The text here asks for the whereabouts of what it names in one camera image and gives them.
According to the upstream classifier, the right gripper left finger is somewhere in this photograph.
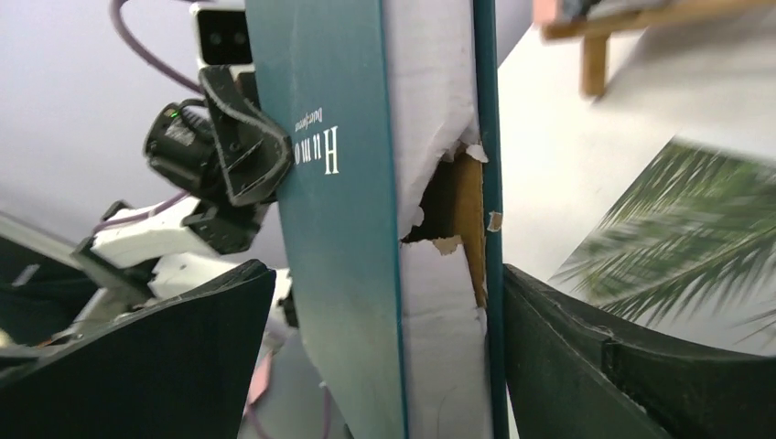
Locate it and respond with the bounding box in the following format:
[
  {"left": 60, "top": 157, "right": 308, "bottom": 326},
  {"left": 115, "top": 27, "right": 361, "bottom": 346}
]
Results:
[{"left": 1, "top": 261, "right": 275, "bottom": 438}]

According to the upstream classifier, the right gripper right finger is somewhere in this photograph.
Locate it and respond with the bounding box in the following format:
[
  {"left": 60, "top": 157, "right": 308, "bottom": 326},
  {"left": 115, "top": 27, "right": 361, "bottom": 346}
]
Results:
[{"left": 503, "top": 265, "right": 775, "bottom": 439}]

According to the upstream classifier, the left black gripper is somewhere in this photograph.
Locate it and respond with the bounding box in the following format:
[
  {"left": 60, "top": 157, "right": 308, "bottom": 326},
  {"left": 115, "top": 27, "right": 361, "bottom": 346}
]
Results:
[{"left": 144, "top": 66, "right": 294, "bottom": 255}]

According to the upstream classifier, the teal Humor book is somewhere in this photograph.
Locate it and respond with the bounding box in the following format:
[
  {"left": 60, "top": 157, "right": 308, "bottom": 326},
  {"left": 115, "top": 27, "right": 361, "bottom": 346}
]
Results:
[{"left": 246, "top": 1, "right": 510, "bottom": 438}]

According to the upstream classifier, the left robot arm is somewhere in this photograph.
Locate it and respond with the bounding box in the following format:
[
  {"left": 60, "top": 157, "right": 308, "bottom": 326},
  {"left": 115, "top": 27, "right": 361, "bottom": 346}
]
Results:
[{"left": 1, "top": 65, "right": 293, "bottom": 347}]

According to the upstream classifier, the white palm leaf book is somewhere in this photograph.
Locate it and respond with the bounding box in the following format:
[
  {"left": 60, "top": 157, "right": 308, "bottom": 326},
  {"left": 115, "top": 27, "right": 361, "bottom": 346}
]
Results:
[{"left": 549, "top": 8, "right": 775, "bottom": 357}]

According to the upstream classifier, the wooden book rack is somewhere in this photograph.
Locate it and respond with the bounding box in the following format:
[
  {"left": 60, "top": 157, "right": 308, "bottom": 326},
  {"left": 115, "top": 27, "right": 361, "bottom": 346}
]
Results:
[{"left": 533, "top": 0, "right": 775, "bottom": 98}]

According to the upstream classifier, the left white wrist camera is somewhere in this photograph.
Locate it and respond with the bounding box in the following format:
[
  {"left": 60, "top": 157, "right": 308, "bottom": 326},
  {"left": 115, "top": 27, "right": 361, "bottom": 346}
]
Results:
[{"left": 189, "top": 2, "right": 253, "bottom": 69}]

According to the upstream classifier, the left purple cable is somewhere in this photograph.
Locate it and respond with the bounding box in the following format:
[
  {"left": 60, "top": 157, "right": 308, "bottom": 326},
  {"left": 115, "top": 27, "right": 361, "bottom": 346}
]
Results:
[{"left": 92, "top": 0, "right": 335, "bottom": 439}]

